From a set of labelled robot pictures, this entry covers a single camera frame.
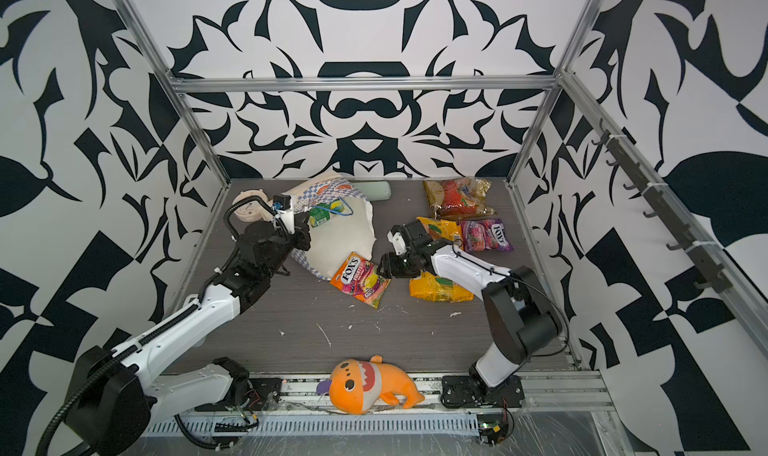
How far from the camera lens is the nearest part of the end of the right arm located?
2.20 feet

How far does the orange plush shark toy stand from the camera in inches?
27.0

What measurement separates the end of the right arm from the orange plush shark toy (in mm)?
231
